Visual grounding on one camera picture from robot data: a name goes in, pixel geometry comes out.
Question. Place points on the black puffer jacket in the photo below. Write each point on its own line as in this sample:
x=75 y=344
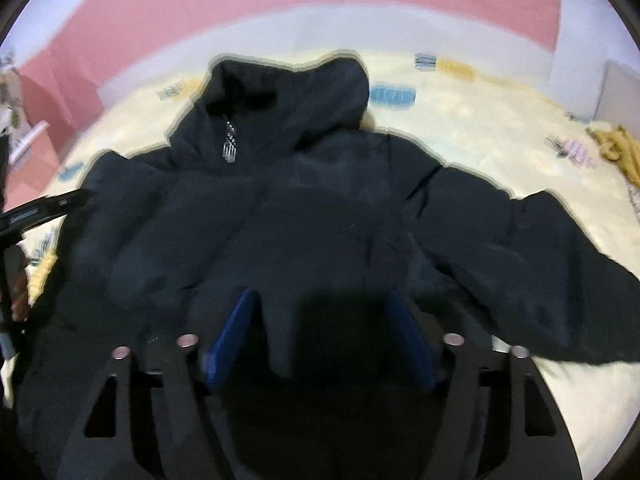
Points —
x=310 y=239

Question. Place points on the mustard yellow garment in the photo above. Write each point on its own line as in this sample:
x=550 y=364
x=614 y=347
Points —
x=618 y=146

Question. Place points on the pink white nightstand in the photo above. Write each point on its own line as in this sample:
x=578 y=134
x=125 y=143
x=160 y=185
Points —
x=32 y=166

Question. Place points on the person's left hand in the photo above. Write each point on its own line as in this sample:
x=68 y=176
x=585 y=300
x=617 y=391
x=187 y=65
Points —
x=19 y=286

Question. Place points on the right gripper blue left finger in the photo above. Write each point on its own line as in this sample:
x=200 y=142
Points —
x=219 y=356

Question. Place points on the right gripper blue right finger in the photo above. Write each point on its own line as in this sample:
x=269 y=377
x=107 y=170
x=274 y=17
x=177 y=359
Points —
x=418 y=352

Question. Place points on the pineapple print quilt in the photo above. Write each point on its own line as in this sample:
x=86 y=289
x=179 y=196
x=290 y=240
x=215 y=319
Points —
x=11 y=95

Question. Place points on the white headboard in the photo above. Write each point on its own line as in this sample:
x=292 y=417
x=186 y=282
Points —
x=619 y=102

